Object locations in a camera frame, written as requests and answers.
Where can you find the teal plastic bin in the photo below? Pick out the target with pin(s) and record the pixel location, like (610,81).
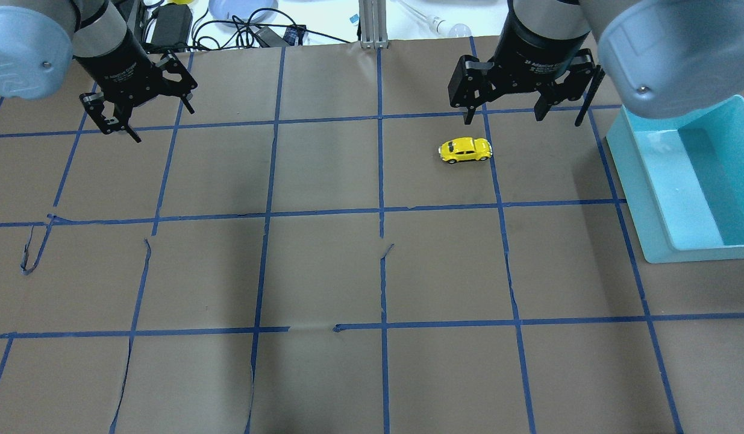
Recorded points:
(683,179)

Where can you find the black power adapter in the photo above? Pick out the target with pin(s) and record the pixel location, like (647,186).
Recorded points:
(171,28)

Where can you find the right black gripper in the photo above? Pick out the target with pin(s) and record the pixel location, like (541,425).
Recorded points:
(535,45)

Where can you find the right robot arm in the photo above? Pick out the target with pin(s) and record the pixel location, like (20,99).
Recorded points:
(665,58)

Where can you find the aluminium frame post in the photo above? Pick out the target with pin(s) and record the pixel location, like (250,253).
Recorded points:
(373,24)

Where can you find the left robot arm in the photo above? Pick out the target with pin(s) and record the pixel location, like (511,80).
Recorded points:
(39,39)

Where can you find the brown paper table cover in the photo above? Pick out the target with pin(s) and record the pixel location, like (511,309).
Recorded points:
(295,257)

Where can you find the yellow beetle toy car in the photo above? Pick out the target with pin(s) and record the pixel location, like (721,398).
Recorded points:
(465,149)

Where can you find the blue plate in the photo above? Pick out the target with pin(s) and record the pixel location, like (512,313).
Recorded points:
(223,11)

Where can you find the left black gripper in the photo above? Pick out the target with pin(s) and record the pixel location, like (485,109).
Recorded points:
(120,55)

